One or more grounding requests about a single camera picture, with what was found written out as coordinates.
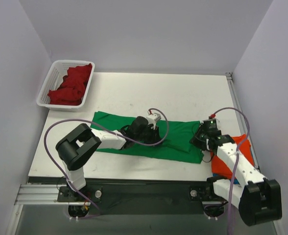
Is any green t shirt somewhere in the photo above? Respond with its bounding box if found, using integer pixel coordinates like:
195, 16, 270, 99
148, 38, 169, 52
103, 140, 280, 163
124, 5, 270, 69
93, 111, 203, 164

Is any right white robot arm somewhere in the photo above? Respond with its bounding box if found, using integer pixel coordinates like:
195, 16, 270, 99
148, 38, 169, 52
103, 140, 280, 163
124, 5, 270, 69
190, 118, 282, 226

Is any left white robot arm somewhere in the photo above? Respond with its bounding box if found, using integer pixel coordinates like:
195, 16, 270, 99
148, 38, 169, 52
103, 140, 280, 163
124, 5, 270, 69
55, 113, 161, 202

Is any folded orange t shirt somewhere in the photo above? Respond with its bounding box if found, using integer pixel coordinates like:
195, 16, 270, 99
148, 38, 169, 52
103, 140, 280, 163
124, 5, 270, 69
211, 140, 255, 180

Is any folded blue t shirt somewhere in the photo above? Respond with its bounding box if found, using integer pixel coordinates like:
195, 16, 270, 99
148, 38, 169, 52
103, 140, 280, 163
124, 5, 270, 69
213, 173, 239, 185

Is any dark red t shirt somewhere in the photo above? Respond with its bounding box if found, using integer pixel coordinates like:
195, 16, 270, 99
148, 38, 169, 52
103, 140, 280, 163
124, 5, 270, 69
48, 63, 93, 106

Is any white plastic basket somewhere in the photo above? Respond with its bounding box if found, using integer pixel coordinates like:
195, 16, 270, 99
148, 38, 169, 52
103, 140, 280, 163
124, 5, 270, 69
36, 60, 95, 112

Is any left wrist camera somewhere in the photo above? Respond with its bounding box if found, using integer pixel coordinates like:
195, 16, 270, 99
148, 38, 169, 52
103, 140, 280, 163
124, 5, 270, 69
146, 110, 161, 126

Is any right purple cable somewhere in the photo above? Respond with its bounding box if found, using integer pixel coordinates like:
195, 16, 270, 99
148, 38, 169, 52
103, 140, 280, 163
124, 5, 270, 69
210, 107, 251, 235

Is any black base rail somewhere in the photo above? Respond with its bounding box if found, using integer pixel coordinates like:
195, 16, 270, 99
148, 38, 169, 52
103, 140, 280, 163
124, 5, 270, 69
57, 179, 227, 218

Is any aluminium frame rail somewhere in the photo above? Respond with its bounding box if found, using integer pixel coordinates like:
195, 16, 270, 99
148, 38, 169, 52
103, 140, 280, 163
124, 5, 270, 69
16, 72, 282, 233

